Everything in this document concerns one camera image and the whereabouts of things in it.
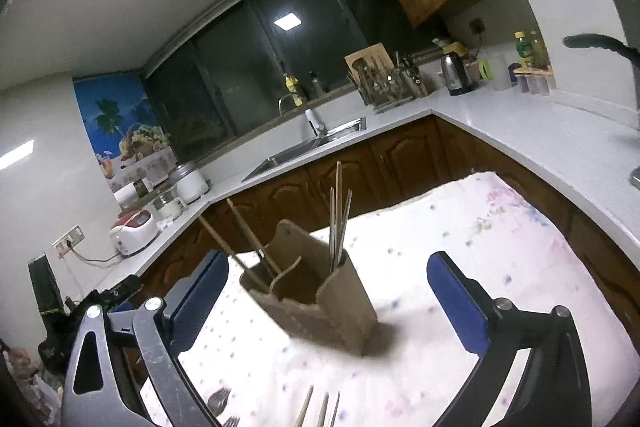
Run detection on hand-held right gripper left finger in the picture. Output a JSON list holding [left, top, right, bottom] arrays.
[[59, 249, 230, 427]]

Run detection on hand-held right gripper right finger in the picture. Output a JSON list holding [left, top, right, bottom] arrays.
[[425, 250, 594, 427]]

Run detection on wooden chopstick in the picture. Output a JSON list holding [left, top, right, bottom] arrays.
[[335, 160, 344, 259], [294, 385, 315, 427], [315, 391, 331, 427], [198, 215, 271, 291], [226, 198, 284, 277]]

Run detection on wooden utensil holder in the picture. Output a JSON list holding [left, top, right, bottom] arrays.
[[238, 219, 379, 356]]

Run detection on chopsticks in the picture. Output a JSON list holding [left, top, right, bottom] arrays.
[[335, 189, 354, 266]]

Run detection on dish rack with utensils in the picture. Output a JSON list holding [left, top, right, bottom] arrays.
[[357, 56, 431, 110]]

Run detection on white and red rice cooker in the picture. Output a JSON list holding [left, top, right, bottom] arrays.
[[108, 209, 160, 257]]

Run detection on black bag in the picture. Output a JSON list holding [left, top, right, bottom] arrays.
[[28, 254, 69, 359]]

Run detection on floral white tablecloth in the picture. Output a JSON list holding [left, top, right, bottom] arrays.
[[140, 171, 632, 427]]

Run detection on paper towel roll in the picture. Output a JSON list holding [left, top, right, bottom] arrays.
[[113, 184, 139, 208]]

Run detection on small glass jar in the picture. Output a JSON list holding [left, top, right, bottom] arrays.
[[152, 191, 189, 223]]

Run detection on white pot silver lid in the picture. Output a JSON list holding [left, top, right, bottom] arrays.
[[168, 160, 210, 204]]

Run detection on brown lower cabinets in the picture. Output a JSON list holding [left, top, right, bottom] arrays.
[[127, 114, 640, 349]]

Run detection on rectangular light panel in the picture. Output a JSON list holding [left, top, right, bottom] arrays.
[[0, 141, 34, 171]]

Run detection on steel sink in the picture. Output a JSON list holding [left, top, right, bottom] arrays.
[[241, 116, 368, 183]]

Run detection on white kitchen countertop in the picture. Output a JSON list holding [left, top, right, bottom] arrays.
[[95, 94, 640, 304]]

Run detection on chrome faucet white filter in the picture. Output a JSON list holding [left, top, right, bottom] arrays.
[[278, 92, 327, 138]]

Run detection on steel electric kettle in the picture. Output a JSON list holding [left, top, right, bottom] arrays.
[[439, 49, 479, 97]]

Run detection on yellow dish soap bottle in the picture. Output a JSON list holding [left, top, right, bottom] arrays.
[[282, 73, 306, 104]]

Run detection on dark kitchen window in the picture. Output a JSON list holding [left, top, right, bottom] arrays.
[[144, 0, 442, 158]]

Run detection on spice jar rack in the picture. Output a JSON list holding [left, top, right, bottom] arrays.
[[512, 65, 556, 97]]

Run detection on wooden cutting board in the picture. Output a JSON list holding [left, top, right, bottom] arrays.
[[343, 41, 396, 84]]

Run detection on clear oil bottle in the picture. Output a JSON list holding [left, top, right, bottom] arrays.
[[530, 29, 549, 66]]

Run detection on black power cable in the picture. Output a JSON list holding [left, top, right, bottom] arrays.
[[69, 246, 124, 264]]

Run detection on silver wall outlet strip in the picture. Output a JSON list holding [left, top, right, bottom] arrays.
[[52, 225, 85, 258]]

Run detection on tropical beach wall poster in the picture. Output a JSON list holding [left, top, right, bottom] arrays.
[[73, 72, 177, 192]]

